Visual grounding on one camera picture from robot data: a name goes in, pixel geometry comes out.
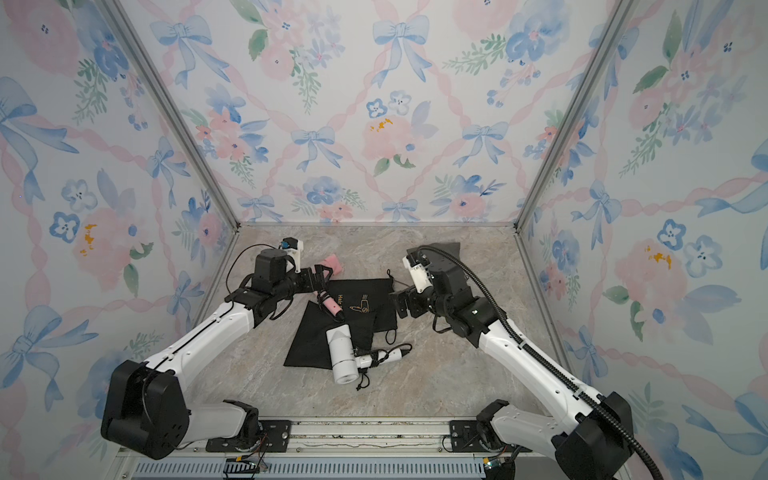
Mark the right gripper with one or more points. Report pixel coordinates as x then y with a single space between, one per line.
411 300

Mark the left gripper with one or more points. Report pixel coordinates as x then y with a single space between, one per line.
322 280

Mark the grey drawstring pouch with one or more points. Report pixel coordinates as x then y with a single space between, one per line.
433 252

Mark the plain black pouch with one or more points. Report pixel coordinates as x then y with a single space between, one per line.
309 348

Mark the white hair dryer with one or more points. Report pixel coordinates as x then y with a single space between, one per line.
350 367

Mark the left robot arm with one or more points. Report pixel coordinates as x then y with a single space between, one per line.
146 409

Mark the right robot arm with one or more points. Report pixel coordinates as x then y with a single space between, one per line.
587 434

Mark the pink hair dryer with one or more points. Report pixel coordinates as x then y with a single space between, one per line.
324 298

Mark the black pouch with gold logo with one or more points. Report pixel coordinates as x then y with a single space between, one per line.
367 307

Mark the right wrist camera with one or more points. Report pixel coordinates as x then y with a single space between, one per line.
417 268

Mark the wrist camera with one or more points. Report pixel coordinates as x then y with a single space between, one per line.
417 268
294 248

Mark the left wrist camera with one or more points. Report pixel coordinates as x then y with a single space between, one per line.
294 248

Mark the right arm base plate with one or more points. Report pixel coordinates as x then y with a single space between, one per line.
472 436

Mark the aluminium front rail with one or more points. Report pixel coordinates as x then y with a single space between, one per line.
344 448

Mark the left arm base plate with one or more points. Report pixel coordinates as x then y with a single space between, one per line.
263 436

